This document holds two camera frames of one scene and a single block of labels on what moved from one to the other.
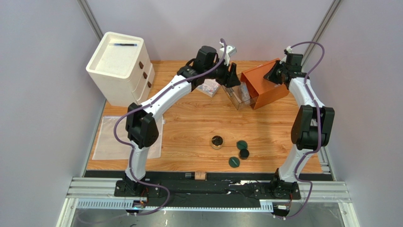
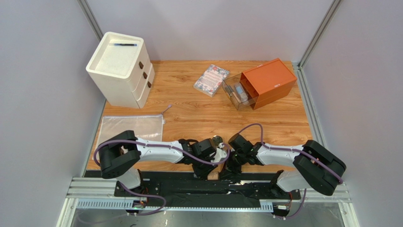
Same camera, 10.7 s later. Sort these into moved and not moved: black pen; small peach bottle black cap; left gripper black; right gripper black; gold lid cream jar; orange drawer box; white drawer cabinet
Moved: left gripper black; right gripper black; small peach bottle black cap
Not moved: gold lid cream jar; white drawer cabinet; orange drawer box; black pen
